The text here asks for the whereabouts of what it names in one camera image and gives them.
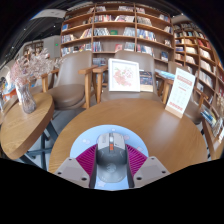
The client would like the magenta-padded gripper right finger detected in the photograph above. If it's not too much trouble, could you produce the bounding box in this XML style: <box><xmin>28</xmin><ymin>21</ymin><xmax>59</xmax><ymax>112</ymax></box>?
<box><xmin>125</xmin><ymin>144</ymin><xmax>171</xmax><ymax>188</ymax></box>

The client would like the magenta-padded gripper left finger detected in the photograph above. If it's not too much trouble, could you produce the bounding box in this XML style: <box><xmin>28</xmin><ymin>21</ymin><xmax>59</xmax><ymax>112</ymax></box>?
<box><xmin>53</xmin><ymin>144</ymin><xmax>98</xmax><ymax>189</ymax></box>

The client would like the grey computer mouse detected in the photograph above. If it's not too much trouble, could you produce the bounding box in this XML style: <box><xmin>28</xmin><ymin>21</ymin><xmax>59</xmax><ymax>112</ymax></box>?
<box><xmin>95</xmin><ymin>132</ymin><xmax>129</xmax><ymax>184</ymax></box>

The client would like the grey chair with wooden arms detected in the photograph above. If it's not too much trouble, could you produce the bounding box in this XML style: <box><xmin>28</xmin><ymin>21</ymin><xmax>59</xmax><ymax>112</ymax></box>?
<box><xmin>154</xmin><ymin>59</ymin><xmax>209</xmax><ymax>126</ymax></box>
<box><xmin>92</xmin><ymin>49</ymin><xmax>164</xmax><ymax>104</ymax></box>
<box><xmin>41</xmin><ymin>49</ymin><xmax>98</xmax><ymax>111</ymax></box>

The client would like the white sign on wooden base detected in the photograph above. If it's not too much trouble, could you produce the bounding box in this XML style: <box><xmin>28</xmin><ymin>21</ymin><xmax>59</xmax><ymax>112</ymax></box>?
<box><xmin>164</xmin><ymin>67</ymin><xmax>197</xmax><ymax>119</ymax></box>

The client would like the dark cover book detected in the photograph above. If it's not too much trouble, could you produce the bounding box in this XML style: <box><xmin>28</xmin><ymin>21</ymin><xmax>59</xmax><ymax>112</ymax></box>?
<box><xmin>139</xmin><ymin>70</ymin><xmax>154</xmax><ymax>93</ymax></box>

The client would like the white framed flower picture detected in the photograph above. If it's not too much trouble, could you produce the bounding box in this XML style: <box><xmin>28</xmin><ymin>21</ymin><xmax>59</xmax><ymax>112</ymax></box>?
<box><xmin>107</xmin><ymin>58</ymin><xmax>141</xmax><ymax>93</ymax></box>

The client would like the glass vase with dried flowers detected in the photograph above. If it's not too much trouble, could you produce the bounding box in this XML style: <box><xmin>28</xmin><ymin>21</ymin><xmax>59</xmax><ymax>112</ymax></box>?
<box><xmin>9</xmin><ymin>46</ymin><xmax>63</xmax><ymax>115</ymax></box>

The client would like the distant wooden bookshelf unit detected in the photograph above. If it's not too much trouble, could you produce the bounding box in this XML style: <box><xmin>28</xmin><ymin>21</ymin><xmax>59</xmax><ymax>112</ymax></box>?
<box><xmin>23</xmin><ymin>39</ymin><xmax>44</xmax><ymax>58</ymax></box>

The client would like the wide wooden bookshelf unit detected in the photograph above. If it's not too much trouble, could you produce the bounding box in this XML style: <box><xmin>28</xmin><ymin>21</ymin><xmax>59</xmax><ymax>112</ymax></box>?
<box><xmin>59</xmin><ymin>2</ymin><xmax>176</xmax><ymax>73</ymax></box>

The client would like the white hanging ceiling panel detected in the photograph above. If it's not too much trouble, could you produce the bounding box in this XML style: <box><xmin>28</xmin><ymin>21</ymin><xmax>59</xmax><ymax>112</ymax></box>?
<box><xmin>33</xmin><ymin>9</ymin><xmax>68</xmax><ymax>20</ymax></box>

